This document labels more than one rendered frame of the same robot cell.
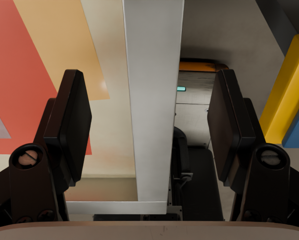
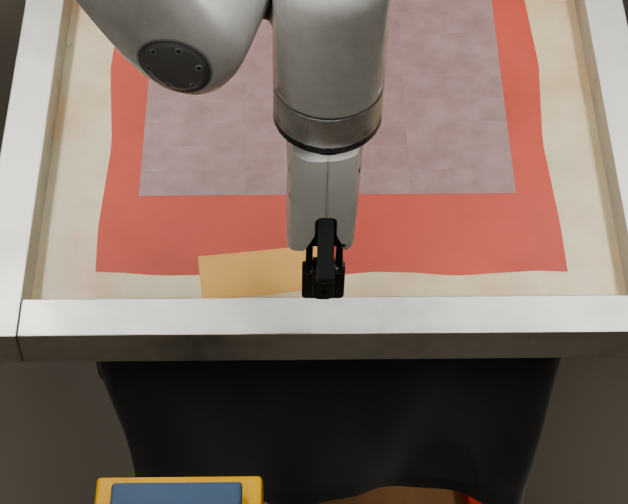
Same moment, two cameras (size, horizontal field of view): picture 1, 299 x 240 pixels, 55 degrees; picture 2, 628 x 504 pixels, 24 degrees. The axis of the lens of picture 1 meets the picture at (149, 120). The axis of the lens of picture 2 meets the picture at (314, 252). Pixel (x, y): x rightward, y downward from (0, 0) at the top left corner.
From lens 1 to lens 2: 1.06 m
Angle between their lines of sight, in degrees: 58
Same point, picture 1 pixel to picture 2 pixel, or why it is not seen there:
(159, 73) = (270, 319)
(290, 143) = (125, 487)
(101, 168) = (60, 279)
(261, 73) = not seen: outside the picture
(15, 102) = (200, 216)
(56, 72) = (241, 259)
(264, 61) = not seen: outside the picture
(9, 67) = (247, 223)
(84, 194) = (32, 241)
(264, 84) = not seen: outside the picture
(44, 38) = (280, 257)
